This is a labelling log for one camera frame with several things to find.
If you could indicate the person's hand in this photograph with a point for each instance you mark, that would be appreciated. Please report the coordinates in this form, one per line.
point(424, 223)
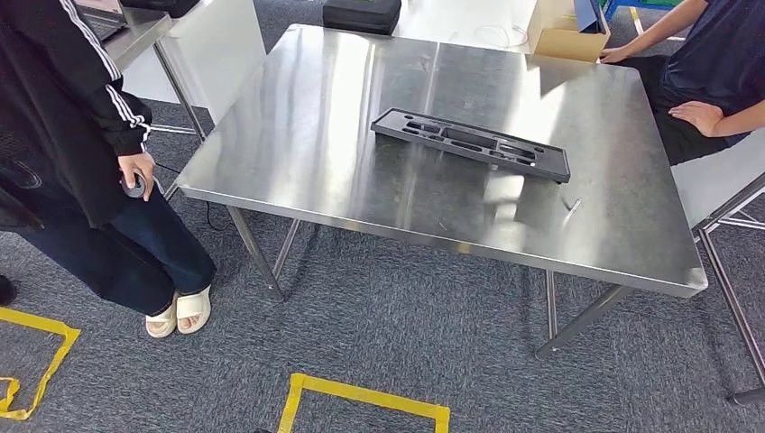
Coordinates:
point(614, 55)
point(137, 164)
point(696, 116)

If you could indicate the grey laptop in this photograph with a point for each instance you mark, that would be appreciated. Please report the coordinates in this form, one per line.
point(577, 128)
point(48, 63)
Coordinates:
point(101, 21)

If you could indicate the person's forearm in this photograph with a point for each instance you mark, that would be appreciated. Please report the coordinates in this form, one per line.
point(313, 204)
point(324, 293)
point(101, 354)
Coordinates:
point(744, 124)
point(663, 27)

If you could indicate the black license plate frame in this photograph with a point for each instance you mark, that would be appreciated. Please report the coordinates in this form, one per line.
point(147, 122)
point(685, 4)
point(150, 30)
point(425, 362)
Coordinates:
point(385, 124)

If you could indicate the blue folder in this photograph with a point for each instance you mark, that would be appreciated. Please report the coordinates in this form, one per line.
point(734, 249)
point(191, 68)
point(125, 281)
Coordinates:
point(588, 15)

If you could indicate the blue metal frame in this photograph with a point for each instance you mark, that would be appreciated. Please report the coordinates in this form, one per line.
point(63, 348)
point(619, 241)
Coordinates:
point(618, 5)

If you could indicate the yellow floor tape square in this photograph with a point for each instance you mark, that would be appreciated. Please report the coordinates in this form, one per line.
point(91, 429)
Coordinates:
point(358, 394)
point(42, 326)

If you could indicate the cardboard box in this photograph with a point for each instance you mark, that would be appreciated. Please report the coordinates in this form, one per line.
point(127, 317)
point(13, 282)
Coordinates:
point(556, 42)

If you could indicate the black hard case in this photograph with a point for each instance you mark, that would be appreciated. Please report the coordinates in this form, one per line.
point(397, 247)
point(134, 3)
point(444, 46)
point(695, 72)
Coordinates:
point(361, 15)

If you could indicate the person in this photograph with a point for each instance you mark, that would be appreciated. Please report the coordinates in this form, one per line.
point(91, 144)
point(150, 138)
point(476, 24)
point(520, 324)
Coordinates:
point(60, 119)
point(717, 60)

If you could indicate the stainless steel workbench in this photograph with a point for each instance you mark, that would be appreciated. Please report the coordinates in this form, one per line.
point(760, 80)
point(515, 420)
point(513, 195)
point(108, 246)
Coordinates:
point(299, 119)

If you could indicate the white top table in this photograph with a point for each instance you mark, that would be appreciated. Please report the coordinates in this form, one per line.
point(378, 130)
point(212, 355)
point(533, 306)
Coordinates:
point(711, 173)

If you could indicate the black round controller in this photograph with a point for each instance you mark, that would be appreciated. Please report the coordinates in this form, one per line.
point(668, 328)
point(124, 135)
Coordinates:
point(132, 188)

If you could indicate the black shoe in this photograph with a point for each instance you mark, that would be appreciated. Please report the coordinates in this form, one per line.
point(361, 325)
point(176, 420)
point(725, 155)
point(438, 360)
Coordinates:
point(6, 290)

